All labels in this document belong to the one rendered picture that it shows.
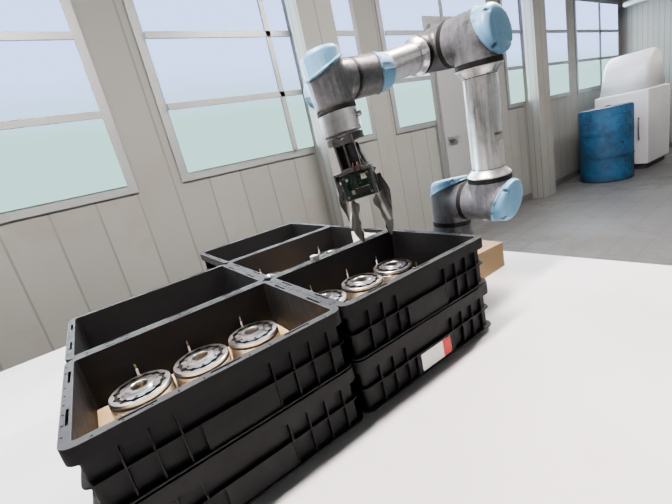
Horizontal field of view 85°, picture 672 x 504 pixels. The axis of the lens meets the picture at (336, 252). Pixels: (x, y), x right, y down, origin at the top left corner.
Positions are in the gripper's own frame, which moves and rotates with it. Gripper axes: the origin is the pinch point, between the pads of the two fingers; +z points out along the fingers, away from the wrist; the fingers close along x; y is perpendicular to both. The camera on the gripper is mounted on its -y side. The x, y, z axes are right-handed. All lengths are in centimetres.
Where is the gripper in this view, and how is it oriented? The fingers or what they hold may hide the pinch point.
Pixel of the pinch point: (375, 231)
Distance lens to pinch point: 76.7
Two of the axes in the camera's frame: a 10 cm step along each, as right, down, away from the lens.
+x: 9.3, -2.6, -2.4
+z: 3.2, 9.2, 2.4
